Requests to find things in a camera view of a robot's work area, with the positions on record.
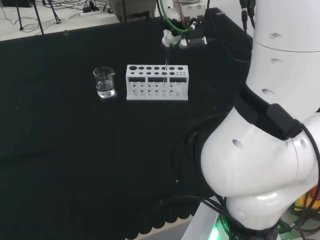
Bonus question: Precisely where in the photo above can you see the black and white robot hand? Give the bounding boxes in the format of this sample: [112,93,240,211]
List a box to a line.
[160,0,211,50]

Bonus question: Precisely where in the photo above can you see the clear glass rod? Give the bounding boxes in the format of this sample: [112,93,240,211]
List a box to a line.
[162,43,172,94]

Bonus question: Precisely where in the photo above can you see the white test tube rack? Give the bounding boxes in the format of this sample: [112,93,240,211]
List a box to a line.
[125,64,190,101]

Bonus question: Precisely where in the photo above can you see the grey equipment box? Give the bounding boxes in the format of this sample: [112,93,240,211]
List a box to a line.
[109,0,157,24]

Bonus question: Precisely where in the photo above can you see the clear glass beaker with water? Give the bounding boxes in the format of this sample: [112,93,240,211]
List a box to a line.
[92,65,116,99]

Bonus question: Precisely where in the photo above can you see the black power adapter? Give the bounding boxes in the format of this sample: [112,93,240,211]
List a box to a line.
[82,1,101,13]

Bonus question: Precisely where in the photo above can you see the white power strip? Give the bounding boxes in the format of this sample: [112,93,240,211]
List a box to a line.
[79,9,101,18]

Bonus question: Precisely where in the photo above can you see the black tripod leg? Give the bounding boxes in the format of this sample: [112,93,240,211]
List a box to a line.
[47,0,62,25]
[14,0,25,32]
[32,0,45,36]

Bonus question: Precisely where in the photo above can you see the black bench cloth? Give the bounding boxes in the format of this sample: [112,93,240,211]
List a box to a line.
[0,7,255,240]

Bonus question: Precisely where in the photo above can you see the yellow stop button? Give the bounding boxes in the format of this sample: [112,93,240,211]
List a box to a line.
[293,184,320,213]

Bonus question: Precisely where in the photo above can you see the green cable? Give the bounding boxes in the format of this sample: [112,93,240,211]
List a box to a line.
[158,0,196,35]

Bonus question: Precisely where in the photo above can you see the thick black cable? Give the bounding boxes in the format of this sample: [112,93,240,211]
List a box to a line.
[238,0,256,35]

